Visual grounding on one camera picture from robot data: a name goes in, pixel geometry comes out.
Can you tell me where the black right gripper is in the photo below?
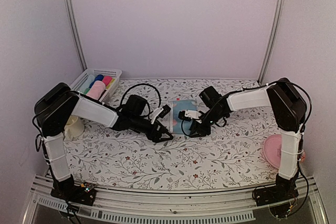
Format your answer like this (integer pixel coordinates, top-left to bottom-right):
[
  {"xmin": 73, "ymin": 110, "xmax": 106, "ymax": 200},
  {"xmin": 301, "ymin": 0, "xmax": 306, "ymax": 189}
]
[{"xmin": 191, "ymin": 108, "xmax": 226, "ymax": 137}]

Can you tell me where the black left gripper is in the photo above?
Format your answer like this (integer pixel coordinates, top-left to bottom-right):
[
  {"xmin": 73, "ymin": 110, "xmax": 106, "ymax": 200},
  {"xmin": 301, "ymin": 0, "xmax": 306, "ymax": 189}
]
[{"xmin": 130, "ymin": 114, "xmax": 174, "ymax": 143}]

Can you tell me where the light blue towel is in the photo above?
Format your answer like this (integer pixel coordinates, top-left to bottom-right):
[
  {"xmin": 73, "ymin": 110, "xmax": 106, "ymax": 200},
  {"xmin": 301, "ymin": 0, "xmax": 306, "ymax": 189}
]
[
  {"xmin": 80, "ymin": 74, "xmax": 95, "ymax": 93},
  {"xmin": 170, "ymin": 100, "xmax": 197, "ymax": 135}
]

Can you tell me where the white plastic basket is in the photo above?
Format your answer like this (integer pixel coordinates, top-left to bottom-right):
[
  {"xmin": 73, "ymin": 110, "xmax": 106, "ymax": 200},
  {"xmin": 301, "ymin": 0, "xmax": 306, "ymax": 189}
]
[{"xmin": 69, "ymin": 69, "xmax": 122, "ymax": 103}]

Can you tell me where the pink towel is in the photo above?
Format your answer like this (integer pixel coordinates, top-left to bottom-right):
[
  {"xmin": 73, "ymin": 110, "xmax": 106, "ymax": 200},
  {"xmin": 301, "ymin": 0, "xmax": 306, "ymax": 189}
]
[
  {"xmin": 102, "ymin": 76, "xmax": 113, "ymax": 86},
  {"xmin": 86, "ymin": 81, "xmax": 106, "ymax": 100}
]

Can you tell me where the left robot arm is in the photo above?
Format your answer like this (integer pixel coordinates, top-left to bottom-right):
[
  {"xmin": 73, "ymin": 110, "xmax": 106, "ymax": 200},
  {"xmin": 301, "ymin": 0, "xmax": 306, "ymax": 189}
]
[{"xmin": 32, "ymin": 82, "xmax": 173, "ymax": 200}]

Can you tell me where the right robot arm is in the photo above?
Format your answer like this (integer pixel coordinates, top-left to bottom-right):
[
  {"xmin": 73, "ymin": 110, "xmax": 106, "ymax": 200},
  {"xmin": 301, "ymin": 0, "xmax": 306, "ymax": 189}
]
[{"xmin": 179, "ymin": 78, "xmax": 312, "ymax": 201}]

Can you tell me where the floral tablecloth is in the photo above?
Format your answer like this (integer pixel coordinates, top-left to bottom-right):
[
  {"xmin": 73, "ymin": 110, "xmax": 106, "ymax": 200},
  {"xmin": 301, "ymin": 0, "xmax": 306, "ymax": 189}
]
[{"xmin": 52, "ymin": 78, "xmax": 289, "ymax": 190}]

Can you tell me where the yellow rolled towel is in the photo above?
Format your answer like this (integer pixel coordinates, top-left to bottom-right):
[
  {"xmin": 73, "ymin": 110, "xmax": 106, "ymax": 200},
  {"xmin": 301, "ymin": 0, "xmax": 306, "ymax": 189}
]
[{"xmin": 106, "ymin": 78, "xmax": 115, "ymax": 89}]

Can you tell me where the pink plate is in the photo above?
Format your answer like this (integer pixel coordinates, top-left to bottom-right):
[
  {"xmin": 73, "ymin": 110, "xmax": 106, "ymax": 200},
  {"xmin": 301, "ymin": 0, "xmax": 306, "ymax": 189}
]
[{"xmin": 262, "ymin": 134, "xmax": 282, "ymax": 168}]

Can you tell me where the pink rolled towel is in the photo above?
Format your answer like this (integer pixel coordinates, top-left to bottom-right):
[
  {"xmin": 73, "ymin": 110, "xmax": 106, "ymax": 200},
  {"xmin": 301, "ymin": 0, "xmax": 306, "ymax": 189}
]
[{"xmin": 102, "ymin": 76, "xmax": 113, "ymax": 86}]

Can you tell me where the dark blue rolled towel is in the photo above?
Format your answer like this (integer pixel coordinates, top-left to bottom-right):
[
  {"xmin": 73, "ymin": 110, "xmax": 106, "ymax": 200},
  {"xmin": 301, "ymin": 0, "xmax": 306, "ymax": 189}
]
[{"xmin": 94, "ymin": 74, "xmax": 104, "ymax": 82}]

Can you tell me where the cream mug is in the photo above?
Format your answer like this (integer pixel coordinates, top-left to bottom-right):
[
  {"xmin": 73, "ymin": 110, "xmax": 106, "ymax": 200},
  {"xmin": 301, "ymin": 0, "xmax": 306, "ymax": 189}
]
[{"xmin": 65, "ymin": 115, "xmax": 85, "ymax": 141}]

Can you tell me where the light blue rolled towel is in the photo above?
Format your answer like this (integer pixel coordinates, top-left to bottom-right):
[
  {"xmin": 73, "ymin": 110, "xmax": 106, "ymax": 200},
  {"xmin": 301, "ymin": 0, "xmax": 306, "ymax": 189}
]
[{"xmin": 80, "ymin": 74, "xmax": 95, "ymax": 93}]

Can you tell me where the red patterned bowl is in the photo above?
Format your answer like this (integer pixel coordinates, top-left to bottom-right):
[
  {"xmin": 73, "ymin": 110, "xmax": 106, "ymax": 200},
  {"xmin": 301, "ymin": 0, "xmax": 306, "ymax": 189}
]
[{"xmin": 300, "ymin": 150, "xmax": 306, "ymax": 163}]

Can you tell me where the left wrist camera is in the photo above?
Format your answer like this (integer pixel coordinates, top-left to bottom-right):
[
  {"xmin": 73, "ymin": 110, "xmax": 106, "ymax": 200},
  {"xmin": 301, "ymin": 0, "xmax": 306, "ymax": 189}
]
[{"xmin": 149, "ymin": 105, "xmax": 171, "ymax": 124}]

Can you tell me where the left black cable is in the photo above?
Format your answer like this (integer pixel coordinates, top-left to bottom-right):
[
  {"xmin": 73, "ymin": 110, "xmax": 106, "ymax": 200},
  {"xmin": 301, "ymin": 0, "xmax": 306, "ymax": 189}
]
[{"xmin": 119, "ymin": 83, "xmax": 162, "ymax": 112}]

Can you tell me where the front aluminium rail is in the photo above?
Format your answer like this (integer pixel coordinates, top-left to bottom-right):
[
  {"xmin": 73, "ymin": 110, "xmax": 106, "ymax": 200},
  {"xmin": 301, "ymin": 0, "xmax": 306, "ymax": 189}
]
[{"xmin": 23, "ymin": 176, "xmax": 331, "ymax": 223}]

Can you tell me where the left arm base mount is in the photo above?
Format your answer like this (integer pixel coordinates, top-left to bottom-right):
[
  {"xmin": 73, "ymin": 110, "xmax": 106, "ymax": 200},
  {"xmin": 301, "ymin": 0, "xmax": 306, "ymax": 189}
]
[{"xmin": 50, "ymin": 177, "xmax": 97, "ymax": 206}]

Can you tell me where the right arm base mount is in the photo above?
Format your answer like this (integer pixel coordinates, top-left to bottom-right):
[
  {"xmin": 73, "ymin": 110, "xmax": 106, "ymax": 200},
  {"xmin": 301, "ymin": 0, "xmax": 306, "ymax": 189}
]
[{"xmin": 252, "ymin": 182, "xmax": 299, "ymax": 206}]

